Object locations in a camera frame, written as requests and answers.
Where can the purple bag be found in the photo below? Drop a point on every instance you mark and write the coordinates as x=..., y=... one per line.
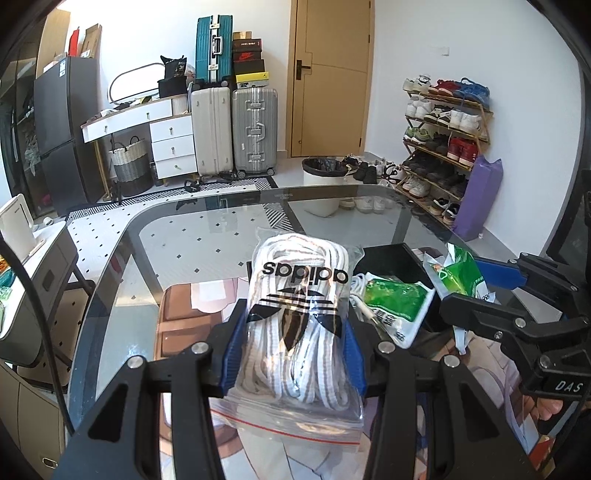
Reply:
x=480, y=195

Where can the black storage box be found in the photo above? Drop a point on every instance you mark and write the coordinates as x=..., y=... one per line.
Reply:
x=435, y=338

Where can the white trash bin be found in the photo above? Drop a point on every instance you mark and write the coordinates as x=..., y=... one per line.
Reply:
x=323, y=172

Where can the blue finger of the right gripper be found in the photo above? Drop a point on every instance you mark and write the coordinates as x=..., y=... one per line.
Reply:
x=488, y=320
x=504, y=275

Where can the yellow wooden door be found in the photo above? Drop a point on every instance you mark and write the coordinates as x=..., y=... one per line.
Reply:
x=330, y=66

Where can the wooden shoe rack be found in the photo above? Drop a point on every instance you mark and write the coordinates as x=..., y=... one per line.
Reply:
x=447, y=130

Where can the silver suitcase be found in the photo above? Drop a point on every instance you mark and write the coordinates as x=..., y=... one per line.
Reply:
x=254, y=130

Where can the teal suitcase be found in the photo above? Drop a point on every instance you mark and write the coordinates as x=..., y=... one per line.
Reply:
x=213, y=51

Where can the black handbag on desk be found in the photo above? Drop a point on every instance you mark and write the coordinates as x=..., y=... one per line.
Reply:
x=174, y=81

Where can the stacked shoe boxes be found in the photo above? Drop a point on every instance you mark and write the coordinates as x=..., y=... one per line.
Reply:
x=247, y=61

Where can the anime print table mat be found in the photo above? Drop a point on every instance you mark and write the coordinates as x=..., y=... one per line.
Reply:
x=188, y=313

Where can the white drawer desk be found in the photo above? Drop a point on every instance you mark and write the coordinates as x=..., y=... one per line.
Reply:
x=167, y=126

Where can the black refrigerator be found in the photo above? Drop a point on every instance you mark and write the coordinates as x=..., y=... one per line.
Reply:
x=65, y=97

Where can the person's right hand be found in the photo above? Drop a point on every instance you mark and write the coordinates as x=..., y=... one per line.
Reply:
x=545, y=409

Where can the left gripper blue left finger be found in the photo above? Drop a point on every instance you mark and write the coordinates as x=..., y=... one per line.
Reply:
x=233, y=335

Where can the white suitcase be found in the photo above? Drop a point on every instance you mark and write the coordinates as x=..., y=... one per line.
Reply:
x=211, y=123

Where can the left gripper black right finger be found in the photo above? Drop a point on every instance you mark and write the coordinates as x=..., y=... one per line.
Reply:
x=354, y=355

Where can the green white snack packet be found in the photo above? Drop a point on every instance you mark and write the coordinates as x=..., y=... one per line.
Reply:
x=395, y=308

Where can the woven laundry basket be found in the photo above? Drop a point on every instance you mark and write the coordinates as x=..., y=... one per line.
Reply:
x=131, y=166

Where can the adidas white laces bag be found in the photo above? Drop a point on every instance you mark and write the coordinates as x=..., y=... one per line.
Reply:
x=292, y=383

